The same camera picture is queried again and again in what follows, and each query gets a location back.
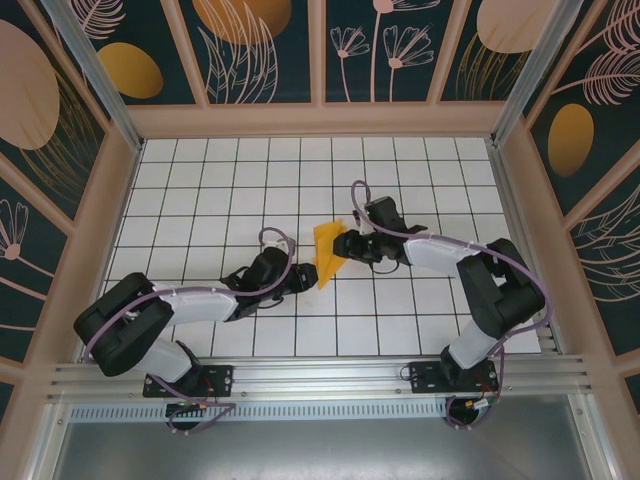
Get yellow paper sheet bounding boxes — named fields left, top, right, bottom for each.
left=312, top=217, right=351, bottom=291

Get grey brushed metal sheet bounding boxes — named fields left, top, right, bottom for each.
left=49, top=418, right=594, bottom=480

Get dark panel pink flowers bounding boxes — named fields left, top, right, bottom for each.
left=324, top=0, right=441, bottom=105

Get dark panel golden oval fern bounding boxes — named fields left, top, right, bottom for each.
left=522, top=0, right=640, bottom=217

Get dark panel orange circle leaves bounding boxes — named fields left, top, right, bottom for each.
left=178, top=0, right=321, bottom=106

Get dark panel pink leaf outlines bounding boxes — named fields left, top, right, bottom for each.
left=564, top=167, right=640, bottom=362

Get dark panel single pink flower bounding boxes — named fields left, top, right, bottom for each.
left=0, top=152, right=71, bottom=366

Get dark panel golden oval feather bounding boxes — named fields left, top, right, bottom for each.
left=82, top=0, right=199, bottom=106

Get dark panel pink oval fronds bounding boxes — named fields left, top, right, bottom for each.
left=439, top=0, right=549, bottom=103

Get dark panel large pink oval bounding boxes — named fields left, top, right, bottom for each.
left=0, top=0, right=112, bottom=226

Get long aluminium mounting rail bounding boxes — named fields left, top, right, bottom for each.
left=47, top=354, right=596, bottom=402

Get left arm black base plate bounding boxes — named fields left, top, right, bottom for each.
left=143, top=363, right=235, bottom=400

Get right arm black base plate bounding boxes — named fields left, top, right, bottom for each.
left=408, top=359, right=500, bottom=397

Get aluminium table side rail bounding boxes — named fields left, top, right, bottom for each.
left=487, top=137, right=569, bottom=357

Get perforated metal cable tray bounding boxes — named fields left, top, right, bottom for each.
left=69, top=403, right=451, bottom=422

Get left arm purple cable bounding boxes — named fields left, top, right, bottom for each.
left=83, top=227, right=297, bottom=437

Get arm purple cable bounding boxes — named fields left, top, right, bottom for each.
left=83, top=227, right=297, bottom=437
left=349, top=179, right=551, bottom=432

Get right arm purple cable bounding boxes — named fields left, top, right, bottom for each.
left=349, top=179, right=551, bottom=432

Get aluminium extrusion post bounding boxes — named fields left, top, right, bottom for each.
left=39, top=0, right=147, bottom=152
left=492, top=0, right=576, bottom=147

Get aluminium frame bar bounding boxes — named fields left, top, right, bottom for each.
left=569, top=394, right=624, bottom=480
left=19, top=402, right=74, bottom=480

